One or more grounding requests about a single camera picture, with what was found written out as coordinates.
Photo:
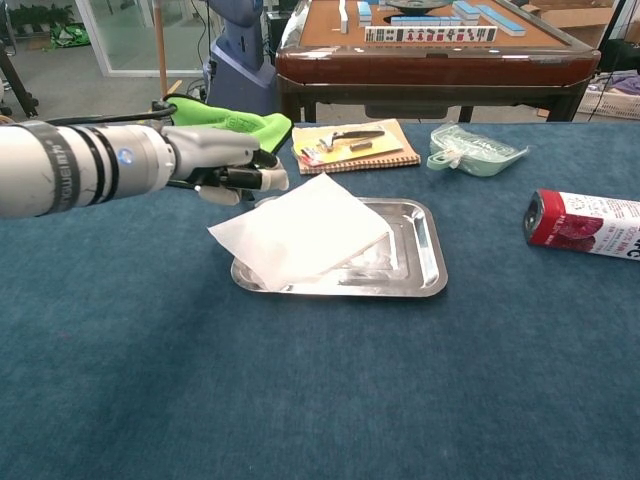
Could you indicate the dark round dice dome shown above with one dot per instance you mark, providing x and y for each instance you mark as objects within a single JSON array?
[{"x": 417, "y": 5}]

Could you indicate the brown mahjong table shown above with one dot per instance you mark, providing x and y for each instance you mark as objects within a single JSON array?
[{"x": 435, "y": 70}]

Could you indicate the green potted plants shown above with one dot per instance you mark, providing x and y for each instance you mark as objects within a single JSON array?
[{"x": 40, "y": 15}]

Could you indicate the short blue tile stack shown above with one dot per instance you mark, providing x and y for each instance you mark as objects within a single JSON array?
[{"x": 466, "y": 10}]

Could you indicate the black tripod leg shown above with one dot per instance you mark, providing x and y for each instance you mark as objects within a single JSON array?
[{"x": 17, "y": 85}]

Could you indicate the small blue tile stack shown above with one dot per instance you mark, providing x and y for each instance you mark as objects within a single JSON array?
[{"x": 364, "y": 12}]

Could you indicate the white upright tile row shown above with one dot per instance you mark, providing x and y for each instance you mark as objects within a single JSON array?
[{"x": 343, "y": 15}]

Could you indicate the razor in yellow blister pack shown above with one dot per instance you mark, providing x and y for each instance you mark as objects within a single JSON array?
[{"x": 345, "y": 146}]

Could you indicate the red and white drink can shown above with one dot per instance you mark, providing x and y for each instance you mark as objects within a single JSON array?
[{"x": 585, "y": 220}]

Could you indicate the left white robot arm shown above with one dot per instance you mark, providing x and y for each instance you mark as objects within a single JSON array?
[{"x": 75, "y": 170}]

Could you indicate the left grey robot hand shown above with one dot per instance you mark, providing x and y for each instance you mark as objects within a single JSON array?
[{"x": 215, "y": 150}]

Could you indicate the brown spiral notebook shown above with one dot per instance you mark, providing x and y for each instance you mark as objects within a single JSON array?
[{"x": 402, "y": 150}]

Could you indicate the white plastic basket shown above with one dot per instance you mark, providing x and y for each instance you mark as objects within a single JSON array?
[{"x": 610, "y": 102}]

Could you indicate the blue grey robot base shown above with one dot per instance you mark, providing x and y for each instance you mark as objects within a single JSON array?
[{"x": 240, "y": 75}]

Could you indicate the cardboard box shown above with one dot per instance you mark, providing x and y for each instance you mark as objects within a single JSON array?
[{"x": 575, "y": 17}]

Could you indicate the face-up mahjong tile row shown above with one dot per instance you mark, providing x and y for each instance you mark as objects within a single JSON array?
[{"x": 430, "y": 34}]

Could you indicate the blue tile row behind face-up tiles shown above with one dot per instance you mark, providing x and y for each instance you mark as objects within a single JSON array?
[{"x": 425, "y": 20}]

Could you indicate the mint green packaged dustpan set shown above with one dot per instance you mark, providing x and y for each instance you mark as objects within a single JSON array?
[{"x": 475, "y": 150}]

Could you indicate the green microfiber cloth black trim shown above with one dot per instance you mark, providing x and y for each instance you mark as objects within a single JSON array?
[{"x": 235, "y": 120}]

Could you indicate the long diagonal blue tile row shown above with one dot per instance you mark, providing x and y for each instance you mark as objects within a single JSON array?
[{"x": 500, "y": 20}]

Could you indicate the wooden pole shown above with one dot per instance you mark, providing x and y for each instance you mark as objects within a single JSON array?
[{"x": 161, "y": 50}]

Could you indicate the green bag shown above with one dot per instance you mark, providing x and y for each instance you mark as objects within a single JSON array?
[{"x": 70, "y": 36}]

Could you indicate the stainless steel tray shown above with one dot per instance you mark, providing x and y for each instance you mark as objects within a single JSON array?
[{"x": 420, "y": 250}]

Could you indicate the white paper sheet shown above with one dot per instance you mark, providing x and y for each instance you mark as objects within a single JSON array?
[{"x": 300, "y": 230}]

